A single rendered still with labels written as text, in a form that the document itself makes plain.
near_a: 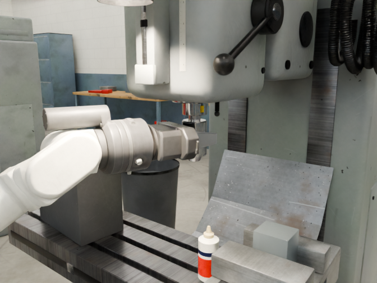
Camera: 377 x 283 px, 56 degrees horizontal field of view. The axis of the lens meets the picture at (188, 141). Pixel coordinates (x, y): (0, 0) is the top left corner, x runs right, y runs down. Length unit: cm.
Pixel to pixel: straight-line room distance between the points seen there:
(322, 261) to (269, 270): 11
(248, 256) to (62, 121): 36
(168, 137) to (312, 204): 48
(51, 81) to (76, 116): 729
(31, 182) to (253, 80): 39
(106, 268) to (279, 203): 46
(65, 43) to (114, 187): 723
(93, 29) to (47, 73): 133
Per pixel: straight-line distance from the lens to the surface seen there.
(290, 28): 71
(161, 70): 55
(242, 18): 59
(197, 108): 63
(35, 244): 100
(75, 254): 86
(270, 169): 99
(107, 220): 89
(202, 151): 65
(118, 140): 55
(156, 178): 253
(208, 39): 53
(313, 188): 95
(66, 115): 55
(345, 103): 92
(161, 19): 56
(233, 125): 104
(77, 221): 86
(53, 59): 785
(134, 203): 264
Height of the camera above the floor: 137
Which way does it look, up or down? 12 degrees down
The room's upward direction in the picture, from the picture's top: straight up
